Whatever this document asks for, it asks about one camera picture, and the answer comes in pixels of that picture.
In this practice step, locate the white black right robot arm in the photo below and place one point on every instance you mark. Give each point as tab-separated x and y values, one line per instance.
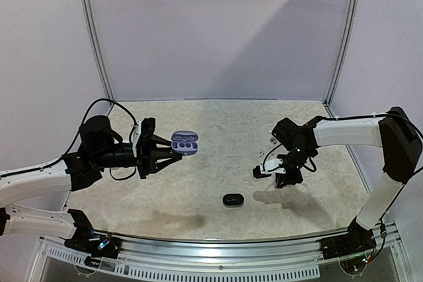
400	142

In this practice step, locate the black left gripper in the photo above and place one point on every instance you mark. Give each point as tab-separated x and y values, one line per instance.
149	153

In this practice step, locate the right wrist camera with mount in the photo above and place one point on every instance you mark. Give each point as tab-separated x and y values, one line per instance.
268	168

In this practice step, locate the right aluminium frame post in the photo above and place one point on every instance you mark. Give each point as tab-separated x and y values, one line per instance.
342	52

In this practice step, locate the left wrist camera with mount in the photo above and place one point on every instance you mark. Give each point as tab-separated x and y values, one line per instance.
141	134

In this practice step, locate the purple earbud charging case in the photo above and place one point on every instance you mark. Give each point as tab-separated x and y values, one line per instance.
185	142

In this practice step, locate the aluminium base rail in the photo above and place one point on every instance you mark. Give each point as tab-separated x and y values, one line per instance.
299	258

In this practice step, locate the aluminium frame post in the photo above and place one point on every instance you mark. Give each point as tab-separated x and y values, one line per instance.
342	52
96	48

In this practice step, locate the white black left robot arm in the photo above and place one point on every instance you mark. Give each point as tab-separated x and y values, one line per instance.
101	148

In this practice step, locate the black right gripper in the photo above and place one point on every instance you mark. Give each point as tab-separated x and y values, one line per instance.
287	175

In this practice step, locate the left aluminium frame post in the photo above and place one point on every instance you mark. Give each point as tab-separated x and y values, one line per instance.
96	48

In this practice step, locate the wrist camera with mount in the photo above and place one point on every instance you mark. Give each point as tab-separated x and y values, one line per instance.
268	168
141	134

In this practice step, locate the black earbud charging case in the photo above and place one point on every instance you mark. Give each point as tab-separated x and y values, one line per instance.
233	200

